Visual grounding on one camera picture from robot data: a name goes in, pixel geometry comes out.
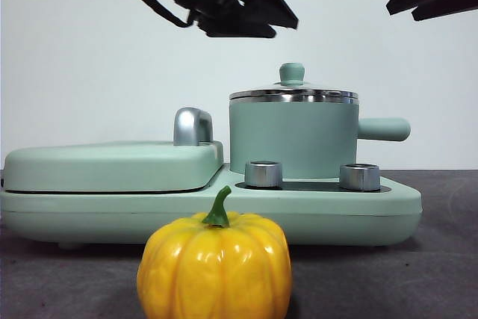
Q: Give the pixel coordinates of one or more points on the glass pot lid green knob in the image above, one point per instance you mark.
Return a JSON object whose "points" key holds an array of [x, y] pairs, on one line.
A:
{"points": [[292, 72]]}

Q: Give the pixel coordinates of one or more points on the yellow toy pumpkin green stem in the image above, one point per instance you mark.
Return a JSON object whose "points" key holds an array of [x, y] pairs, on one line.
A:
{"points": [[213, 270]]}

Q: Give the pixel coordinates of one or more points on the silver control knob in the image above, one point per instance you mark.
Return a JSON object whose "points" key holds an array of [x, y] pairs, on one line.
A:
{"points": [[358, 179], [263, 177]]}

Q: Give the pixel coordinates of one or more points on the mint green hinged griddle cover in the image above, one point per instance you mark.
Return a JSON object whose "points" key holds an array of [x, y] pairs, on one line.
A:
{"points": [[104, 169]]}

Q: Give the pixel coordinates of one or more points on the mint green breakfast machine base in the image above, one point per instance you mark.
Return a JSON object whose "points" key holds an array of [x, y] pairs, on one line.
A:
{"points": [[317, 218]]}

